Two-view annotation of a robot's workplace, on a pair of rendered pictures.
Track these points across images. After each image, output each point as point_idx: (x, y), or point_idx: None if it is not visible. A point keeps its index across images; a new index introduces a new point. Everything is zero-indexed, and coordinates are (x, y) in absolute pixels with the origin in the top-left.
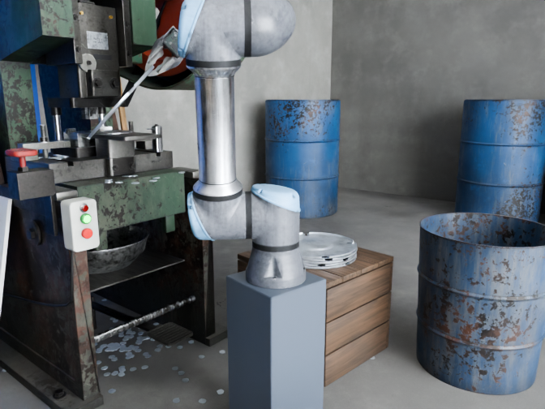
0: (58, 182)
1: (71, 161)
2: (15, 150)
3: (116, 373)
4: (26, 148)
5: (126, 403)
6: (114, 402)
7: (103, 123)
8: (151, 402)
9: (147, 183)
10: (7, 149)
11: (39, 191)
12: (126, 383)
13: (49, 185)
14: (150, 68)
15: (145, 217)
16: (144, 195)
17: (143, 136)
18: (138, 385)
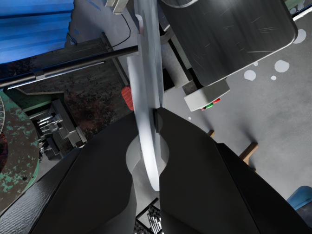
0: (168, 40)
1: (161, 25)
2: (128, 106)
3: (294, 12)
4: (130, 97)
5: (292, 55)
6: (284, 51)
7: (161, 67)
8: (311, 59)
9: (290, 0)
10: (121, 93)
11: (164, 92)
12: (298, 28)
13: (166, 90)
14: (155, 187)
15: (298, 3)
16: (289, 4)
17: (237, 71)
18: (308, 34)
